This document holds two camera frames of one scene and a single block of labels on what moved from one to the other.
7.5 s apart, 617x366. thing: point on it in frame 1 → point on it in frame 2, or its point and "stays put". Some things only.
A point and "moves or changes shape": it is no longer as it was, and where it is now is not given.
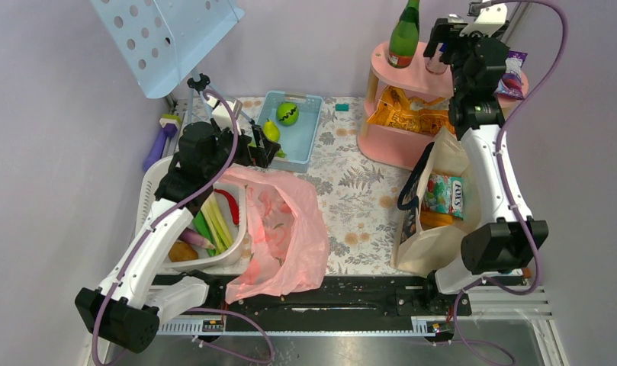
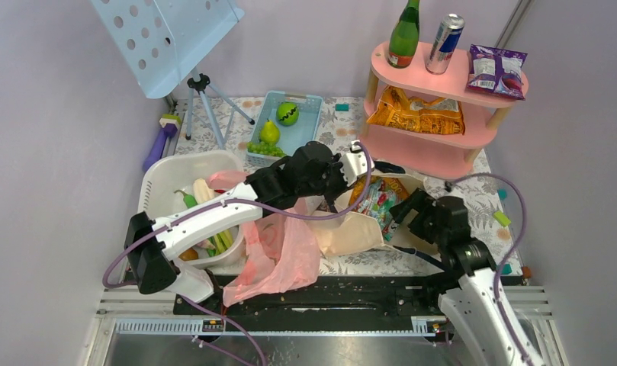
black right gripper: (449, 33) → (421, 203)
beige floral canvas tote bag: (438, 204) → (344, 230)
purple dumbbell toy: (169, 123) stays put
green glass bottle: (404, 36) stays put
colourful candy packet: (444, 194) → (379, 203)
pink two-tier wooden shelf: (391, 146) stays put
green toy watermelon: (287, 113) stays put
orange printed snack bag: (395, 108) stays put
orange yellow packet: (429, 219) moves or changes shape
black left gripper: (261, 156) → (336, 164)
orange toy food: (181, 251) stays put
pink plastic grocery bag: (286, 232) stays put
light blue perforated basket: (295, 140) stays put
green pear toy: (271, 131) stays put
